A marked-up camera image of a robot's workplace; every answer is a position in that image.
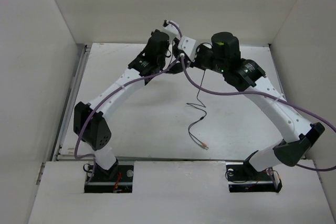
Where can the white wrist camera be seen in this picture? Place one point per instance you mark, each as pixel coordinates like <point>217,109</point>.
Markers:
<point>172,29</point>
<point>188,46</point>

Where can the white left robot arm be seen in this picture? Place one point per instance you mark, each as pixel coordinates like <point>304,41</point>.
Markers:
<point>91,119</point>

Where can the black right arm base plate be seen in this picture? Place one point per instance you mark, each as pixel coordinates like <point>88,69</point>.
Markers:
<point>241,181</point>

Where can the black headset with microphone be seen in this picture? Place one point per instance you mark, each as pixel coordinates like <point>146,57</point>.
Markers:
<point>176,68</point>

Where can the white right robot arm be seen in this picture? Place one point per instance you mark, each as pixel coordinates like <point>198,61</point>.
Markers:
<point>247,77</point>

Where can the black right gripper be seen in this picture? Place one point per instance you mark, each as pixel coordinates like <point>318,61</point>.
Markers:
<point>200,49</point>

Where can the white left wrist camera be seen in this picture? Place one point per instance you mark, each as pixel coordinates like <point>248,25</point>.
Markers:
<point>172,29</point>

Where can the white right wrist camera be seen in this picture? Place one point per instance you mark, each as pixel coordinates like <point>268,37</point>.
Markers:
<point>188,46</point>

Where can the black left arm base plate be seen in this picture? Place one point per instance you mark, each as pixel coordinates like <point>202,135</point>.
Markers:
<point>120,183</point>

